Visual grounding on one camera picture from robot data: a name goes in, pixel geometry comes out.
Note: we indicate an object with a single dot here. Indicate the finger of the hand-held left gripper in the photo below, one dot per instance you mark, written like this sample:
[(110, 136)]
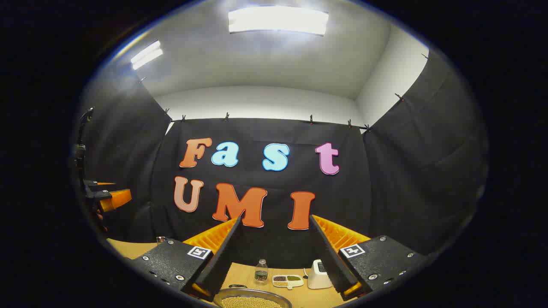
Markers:
[(117, 199), (100, 184)]

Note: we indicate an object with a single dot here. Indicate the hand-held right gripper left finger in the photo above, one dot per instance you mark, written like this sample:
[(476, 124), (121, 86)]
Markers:
[(222, 256)]

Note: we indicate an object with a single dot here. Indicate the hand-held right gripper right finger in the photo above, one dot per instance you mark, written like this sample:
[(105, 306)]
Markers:
[(329, 256)]

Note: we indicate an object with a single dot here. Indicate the steel pot with soybeans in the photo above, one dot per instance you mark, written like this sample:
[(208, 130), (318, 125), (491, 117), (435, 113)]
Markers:
[(248, 301)]

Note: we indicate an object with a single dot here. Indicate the white toaster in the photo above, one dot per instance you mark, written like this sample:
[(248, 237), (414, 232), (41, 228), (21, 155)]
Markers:
[(317, 278)]

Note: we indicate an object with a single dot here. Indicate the clear plastic water bottle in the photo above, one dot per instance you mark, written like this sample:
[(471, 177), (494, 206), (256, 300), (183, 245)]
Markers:
[(261, 273)]

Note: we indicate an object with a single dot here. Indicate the white divided dish with beans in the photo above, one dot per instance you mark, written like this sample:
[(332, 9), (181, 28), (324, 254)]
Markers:
[(287, 280)]

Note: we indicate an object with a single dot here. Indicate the black backdrop cloth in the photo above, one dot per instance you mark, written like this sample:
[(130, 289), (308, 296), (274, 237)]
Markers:
[(385, 184)]

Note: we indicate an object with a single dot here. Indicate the small ceiling light panel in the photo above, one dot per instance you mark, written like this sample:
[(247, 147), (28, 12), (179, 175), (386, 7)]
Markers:
[(146, 54)]

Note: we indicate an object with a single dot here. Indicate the row of black clips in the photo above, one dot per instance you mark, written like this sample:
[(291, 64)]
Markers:
[(311, 120)]

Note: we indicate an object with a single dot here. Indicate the large ceiling light panel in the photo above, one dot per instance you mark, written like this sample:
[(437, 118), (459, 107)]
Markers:
[(278, 20)]

